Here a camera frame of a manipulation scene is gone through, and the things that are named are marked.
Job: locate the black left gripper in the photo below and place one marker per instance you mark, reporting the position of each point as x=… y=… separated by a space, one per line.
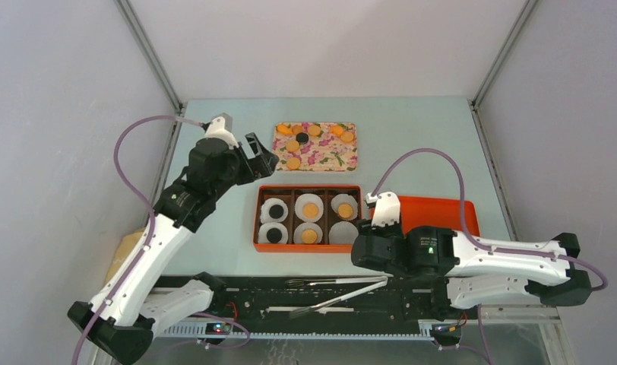
x=261 y=166

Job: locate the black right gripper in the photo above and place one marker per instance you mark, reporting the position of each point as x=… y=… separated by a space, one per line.
x=365 y=229

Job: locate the metal tongs white handle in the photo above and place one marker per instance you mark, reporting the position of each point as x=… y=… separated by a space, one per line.
x=347 y=288

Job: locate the round yellow biscuit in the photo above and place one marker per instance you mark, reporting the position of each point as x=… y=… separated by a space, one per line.
x=311 y=210
x=346 y=211
x=292 y=146
x=347 y=137
x=310 y=236
x=314 y=130
x=293 y=163

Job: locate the black sandwich cookie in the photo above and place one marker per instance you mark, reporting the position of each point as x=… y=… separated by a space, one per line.
x=277 y=212
x=274 y=235
x=302 y=138

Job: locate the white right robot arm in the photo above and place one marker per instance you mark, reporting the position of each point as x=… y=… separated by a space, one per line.
x=472 y=271

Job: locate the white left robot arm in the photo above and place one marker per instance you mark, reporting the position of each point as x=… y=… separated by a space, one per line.
x=120 y=319

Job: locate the orange fish cookie left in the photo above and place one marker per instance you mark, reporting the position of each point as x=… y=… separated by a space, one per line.
x=284 y=129

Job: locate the orange fish cookie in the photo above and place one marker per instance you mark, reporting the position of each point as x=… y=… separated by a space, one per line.
x=284 y=129
x=337 y=130

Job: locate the round yellow biscuit bottom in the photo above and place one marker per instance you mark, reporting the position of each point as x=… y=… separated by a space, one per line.
x=293 y=163

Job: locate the white paper cup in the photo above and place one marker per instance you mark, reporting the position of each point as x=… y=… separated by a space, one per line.
x=264 y=215
x=342 y=233
x=304 y=199
x=265 y=227
x=344 y=198
x=302 y=227

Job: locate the brown round cookie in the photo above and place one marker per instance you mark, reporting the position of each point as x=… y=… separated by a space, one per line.
x=298 y=130

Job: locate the floral serving tray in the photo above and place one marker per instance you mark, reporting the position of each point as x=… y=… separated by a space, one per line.
x=323 y=153

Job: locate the orange box lid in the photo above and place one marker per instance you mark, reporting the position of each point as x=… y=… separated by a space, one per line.
x=434 y=212

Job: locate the black sandwich cookie on tray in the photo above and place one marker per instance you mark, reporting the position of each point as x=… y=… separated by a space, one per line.
x=302 y=138

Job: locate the round yellow biscuit top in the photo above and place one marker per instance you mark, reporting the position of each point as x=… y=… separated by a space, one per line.
x=314 y=130

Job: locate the orange cookie box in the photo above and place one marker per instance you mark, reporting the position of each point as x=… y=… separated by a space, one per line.
x=289 y=193

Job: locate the orange fish cookie right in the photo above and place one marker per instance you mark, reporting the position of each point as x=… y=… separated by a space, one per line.
x=337 y=130

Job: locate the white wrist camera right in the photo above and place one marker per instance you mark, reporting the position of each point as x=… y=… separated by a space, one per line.
x=386 y=209

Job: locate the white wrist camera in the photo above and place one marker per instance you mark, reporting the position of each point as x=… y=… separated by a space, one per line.
x=386 y=209
x=220 y=127

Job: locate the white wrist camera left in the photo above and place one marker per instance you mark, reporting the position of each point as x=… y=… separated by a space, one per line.
x=220 y=127

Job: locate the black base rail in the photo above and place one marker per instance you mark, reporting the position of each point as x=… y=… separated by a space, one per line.
x=402 y=310

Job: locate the aluminium frame post right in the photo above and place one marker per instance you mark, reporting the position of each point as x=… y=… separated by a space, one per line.
x=513 y=35

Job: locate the aluminium frame post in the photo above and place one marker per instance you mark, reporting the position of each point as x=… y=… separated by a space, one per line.
x=137 y=30
x=513 y=35

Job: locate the aluminium frame post left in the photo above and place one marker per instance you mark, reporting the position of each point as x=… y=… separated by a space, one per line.
x=137 y=30

